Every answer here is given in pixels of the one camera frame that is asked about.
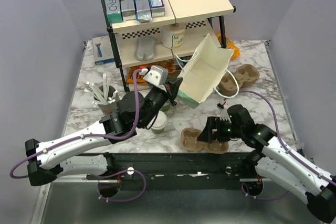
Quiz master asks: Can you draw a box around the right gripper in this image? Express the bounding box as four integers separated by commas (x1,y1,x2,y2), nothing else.
197,115,244,142

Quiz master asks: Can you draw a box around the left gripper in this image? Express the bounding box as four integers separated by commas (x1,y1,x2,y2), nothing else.
139,77,183,130

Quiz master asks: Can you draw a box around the single cardboard cup carrier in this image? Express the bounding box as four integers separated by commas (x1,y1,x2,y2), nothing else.
180,128,229,154

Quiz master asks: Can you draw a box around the green Fresh paper bag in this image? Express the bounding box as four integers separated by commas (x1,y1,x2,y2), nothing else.
177,34,234,109

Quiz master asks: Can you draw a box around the single green paper cup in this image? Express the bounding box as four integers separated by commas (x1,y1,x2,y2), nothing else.
149,111,167,134

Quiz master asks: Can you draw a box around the stack of green paper cups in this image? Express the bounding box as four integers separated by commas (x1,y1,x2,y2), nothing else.
160,102,171,112

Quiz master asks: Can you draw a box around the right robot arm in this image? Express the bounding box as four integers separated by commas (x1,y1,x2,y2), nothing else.
197,104,335,223

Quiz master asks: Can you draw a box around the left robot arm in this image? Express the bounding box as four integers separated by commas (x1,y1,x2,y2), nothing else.
25,77,183,186

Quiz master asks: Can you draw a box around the brown chips bag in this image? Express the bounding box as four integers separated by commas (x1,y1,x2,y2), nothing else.
158,59,182,78

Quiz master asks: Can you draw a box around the blue Doritos bag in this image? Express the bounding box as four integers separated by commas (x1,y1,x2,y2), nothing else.
178,56,192,68

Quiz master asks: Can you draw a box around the white patterned paper cup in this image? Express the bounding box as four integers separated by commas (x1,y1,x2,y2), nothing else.
161,23,186,49

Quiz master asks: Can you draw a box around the grey straw holder cup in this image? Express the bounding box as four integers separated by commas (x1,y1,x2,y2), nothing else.
85,73,120,115

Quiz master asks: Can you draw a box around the orange yellow snack bag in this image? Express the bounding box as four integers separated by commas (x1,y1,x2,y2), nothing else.
215,34,240,62

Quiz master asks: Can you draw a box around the blue razor package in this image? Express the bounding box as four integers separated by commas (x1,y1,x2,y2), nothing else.
92,36,115,65

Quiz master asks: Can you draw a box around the silver blue RiO box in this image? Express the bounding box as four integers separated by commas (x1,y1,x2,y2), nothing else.
134,0,152,23

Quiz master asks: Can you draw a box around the beige three-tier shelf rack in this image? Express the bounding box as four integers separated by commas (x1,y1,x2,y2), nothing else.
100,0,236,91

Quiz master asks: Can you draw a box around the teal RiO box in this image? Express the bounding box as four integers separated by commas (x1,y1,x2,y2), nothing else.
105,0,123,24

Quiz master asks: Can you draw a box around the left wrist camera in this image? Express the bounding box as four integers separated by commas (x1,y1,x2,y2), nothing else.
140,65,168,87

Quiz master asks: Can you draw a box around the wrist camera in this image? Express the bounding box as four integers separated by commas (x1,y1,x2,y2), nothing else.
140,65,168,87
217,103,230,122

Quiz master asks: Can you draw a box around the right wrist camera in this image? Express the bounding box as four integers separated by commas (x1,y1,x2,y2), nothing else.
217,103,230,122

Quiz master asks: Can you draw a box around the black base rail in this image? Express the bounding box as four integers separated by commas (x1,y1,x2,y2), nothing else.
54,150,292,192

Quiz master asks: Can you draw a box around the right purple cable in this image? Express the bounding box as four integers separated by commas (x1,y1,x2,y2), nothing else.
216,90,336,201

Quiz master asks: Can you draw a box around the purple cable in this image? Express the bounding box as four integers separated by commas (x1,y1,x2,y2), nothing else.
216,90,336,201
9,69,148,204

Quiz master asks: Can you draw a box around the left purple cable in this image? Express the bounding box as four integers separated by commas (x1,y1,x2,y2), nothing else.
9,69,148,204

